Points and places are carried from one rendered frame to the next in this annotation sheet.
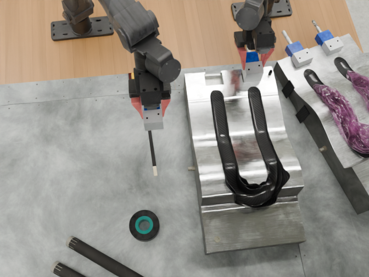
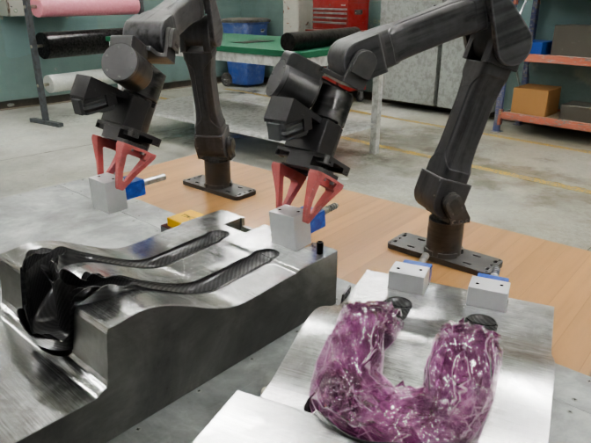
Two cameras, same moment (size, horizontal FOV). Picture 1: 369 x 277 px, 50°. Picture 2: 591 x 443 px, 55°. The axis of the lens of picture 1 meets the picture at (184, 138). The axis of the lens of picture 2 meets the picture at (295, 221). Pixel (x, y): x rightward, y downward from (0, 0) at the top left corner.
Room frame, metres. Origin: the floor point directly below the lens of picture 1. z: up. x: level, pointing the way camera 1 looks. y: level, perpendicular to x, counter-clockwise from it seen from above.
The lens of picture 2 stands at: (0.13, -0.81, 1.24)
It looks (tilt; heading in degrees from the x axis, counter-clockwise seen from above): 22 degrees down; 53
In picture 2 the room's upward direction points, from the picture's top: straight up
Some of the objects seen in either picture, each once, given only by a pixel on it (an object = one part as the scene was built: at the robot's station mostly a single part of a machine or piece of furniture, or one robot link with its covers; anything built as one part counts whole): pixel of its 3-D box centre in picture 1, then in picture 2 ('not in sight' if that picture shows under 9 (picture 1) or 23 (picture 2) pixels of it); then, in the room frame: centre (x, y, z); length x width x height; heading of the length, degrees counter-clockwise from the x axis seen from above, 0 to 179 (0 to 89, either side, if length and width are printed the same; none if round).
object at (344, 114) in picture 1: (361, 108); (409, 352); (0.51, -0.49, 0.90); 0.26 x 0.18 x 0.08; 28
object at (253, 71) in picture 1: (250, 57); (310, 217); (0.64, -0.17, 0.92); 0.13 x 0.05 x 0.05; 11
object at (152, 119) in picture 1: (151, 103); (133, 185); (0.46, 0.10, 0.94); 0.13 x 0.05 x 0.05; 11
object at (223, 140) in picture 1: (247, 141); (155, 261); (0.38, -0.17, 0.92); 0.35 x 0.16 x 0.09; 11
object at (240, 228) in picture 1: (241, 153); (143, 296); (0.36, -0.16, 0.87); 0.50 x 0.26 x 0.14; 11
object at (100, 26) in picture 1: (79, 21); (217, 173); (0.77, 0.36, 0.84); 0.20 x 0.07 x 0.08; 103
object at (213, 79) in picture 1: (213, 81); (244, 235); (0.57, -0.07, 0.87); 0.05 x 0.05 x 0.04; 11
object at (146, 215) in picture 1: (144, 225); not in sight; (0.15, 0.09, 0.82); 0.08 x 0.08 x 0.04
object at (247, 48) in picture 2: not in sight; (238, 85); (2.76, 3.52, 0.51); 2.40 x 1.13 x 1.02; 102
